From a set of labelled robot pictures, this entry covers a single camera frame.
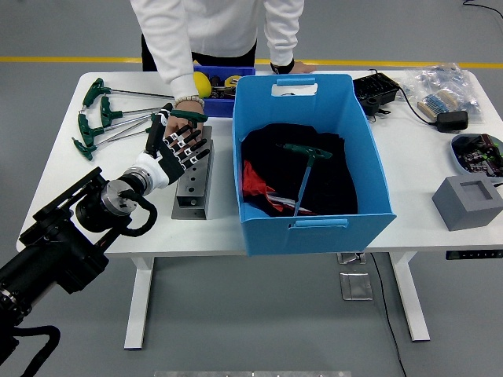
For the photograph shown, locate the person's left hand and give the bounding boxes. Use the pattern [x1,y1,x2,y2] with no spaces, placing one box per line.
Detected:
[292,60,318,75]

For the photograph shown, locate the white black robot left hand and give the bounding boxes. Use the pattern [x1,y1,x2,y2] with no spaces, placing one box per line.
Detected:
[133,102,211,190]

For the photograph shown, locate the person's right hand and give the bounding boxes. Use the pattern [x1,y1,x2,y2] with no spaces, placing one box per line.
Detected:
[163,100,207,137]

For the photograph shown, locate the slim green T-handle hex key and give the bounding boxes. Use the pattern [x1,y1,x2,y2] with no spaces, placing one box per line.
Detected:
[169,109,209,130]

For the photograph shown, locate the grey metal tool stand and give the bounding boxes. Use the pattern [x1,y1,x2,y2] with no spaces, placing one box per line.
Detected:
[171,125,215,220]

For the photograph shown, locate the thick green T-handle hex key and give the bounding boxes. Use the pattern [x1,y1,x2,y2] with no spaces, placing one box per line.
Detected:
[274,142,333,218]

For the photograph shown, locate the blue folding plastic box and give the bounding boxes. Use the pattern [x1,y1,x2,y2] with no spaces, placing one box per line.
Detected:
[231,73,397,257]

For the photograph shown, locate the small dark blue plastic bin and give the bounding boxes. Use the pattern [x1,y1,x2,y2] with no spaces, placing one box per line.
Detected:
[192,64,256,118]

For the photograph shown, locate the yellow lemon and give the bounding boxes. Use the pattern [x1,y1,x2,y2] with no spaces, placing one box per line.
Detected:
[192,71,212,99]

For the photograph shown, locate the small dark parts pile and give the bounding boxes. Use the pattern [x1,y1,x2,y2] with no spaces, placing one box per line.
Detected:
[210,74,237,100]

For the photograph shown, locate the black plastic tray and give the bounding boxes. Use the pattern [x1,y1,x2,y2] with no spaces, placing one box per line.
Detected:
[352,70,402,118]

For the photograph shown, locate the red cloth with white stripes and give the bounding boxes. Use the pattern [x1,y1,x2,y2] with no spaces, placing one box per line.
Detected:
[242,159,315,215]

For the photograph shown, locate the person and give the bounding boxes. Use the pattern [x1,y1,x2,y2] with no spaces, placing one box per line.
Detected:
[129,0,306,109]

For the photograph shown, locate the black cloth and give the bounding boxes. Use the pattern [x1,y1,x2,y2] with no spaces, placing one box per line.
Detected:
[240,123,358,217]

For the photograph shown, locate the clear plastic component bags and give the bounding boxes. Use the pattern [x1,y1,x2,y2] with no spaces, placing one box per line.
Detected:
[400,62,483,126]

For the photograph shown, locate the beige resistor strip bundle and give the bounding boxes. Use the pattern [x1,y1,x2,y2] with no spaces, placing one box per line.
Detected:
[417,89,460,122]

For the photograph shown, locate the white table leg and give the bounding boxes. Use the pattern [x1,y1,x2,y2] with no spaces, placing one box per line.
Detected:
[123,257,155,350]
[388,252,431,342]

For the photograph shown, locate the black power adapter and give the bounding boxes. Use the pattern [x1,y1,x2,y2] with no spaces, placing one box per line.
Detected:
[436,111,470,134]

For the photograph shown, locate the light blue plate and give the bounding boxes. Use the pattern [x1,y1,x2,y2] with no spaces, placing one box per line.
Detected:
[450,133,503,180]

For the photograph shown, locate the electronic components pile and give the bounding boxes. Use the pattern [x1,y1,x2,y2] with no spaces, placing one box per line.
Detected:
[453,134,503,176]

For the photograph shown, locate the grey block with square recess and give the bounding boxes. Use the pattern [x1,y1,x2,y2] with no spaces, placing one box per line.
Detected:
[431,175,503,232]

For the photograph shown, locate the large metal floor plate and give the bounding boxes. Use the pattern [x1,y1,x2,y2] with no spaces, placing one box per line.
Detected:
[340,271,373,302]

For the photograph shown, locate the black table control panel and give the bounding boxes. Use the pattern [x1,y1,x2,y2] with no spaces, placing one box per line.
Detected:
[445,249,503,261]

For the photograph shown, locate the black adapter cable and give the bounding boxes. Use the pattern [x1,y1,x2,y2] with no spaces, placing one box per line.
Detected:
[396,85,440,126]

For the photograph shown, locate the thin black floor cable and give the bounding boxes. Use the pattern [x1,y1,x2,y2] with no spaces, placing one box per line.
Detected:
[462,0,503,19]

